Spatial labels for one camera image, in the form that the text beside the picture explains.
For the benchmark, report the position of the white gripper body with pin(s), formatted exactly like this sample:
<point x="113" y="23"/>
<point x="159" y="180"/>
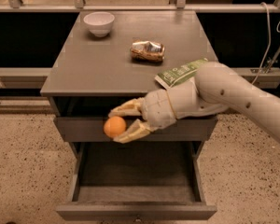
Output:
<point x="157" y="108"/>

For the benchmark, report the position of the grey wooden cabinet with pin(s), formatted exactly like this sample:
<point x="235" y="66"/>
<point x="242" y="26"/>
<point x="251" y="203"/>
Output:
<point x="93" y="75"/>

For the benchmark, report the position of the open grey middle drawer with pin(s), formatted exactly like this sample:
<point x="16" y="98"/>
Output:
<point x="140" y="181"/>

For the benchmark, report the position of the closed grey top drawer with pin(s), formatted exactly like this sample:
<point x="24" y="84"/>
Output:
<point x="90" y="129"/>

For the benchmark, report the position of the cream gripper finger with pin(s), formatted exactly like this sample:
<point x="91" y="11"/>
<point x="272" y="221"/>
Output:
<point x="137" y="130"/>
<point x="130" y="108"/>

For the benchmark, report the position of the orange fruit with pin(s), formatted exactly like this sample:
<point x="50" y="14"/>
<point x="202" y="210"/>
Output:
<point x="114" y="126"/>

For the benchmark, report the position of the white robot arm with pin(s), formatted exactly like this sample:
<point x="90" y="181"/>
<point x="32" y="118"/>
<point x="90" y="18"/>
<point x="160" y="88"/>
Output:
<point x="214" y="88"/>

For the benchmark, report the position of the brown foil snack packet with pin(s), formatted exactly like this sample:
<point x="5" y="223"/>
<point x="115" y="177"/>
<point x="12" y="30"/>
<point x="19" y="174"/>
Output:
<point x="147" y="51"/>

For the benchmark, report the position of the green chip bag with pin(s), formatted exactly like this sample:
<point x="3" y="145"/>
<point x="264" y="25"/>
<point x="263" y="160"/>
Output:
<point x="178" y="75"/>

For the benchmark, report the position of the white ceramic bowl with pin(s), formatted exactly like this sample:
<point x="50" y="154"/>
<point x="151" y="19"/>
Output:
<point x="99" y="23"/>

